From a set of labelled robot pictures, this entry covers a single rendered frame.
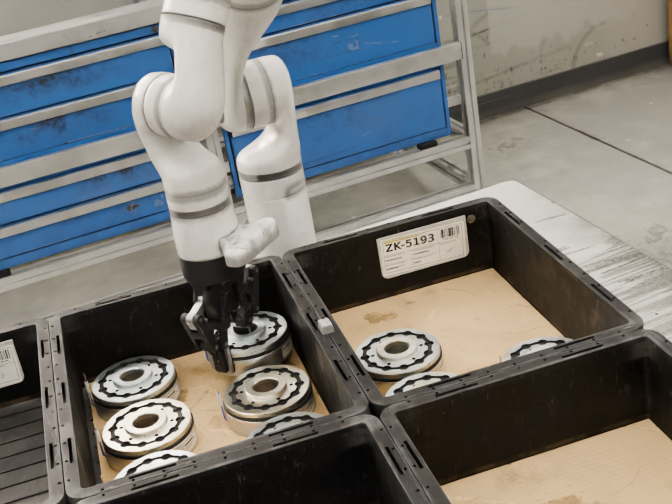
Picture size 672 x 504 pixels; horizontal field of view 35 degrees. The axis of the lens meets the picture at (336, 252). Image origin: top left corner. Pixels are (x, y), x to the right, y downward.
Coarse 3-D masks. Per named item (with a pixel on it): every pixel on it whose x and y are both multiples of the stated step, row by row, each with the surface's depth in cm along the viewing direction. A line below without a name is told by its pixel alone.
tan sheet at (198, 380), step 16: (176, 368) 137; (192, 368) 137; (208, 368) 136; (304, 368) 132; (192, 384) 133; (208, 384) 133; (224, 384) 132; (192, 400) 130; (208, 400) 129; (320, 400) 125; (96, 416) 130; (208, 416) 126; (208, 432) 123; (224, 432) 123; (208, 448) 120
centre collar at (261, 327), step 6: (234, 324) 133; (252, 324) 133; (258, 324) 132; (264, 324) 132; (228, 330) 132; (258, 330) 131; (264, 330) 132; (228, 336) 131; (234, 336) 131; (240, 336) 130; (246, 336) 130; (252, 336) 130; (258, 336) 131
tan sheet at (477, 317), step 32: (448, 288) 145; (480, 288) 143; (512, 288) 142; (352, 320) 141; (384, 320) 140; (416, 320) 138; (448, 320) 137; (480, 320) 136; (512, 320) 135; (544, 320) 133; (448, 352) 130; (480, 352) 129
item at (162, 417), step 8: (152, 408) 123; (136, 416) 122; (144, 416) 122; (152, 416) 122; (160, 416) 121; (128, 424) 121; (160, 424) 120; (128, 432) 119; (136, 432) 119; (144, 432) 119; (152, 432) 119
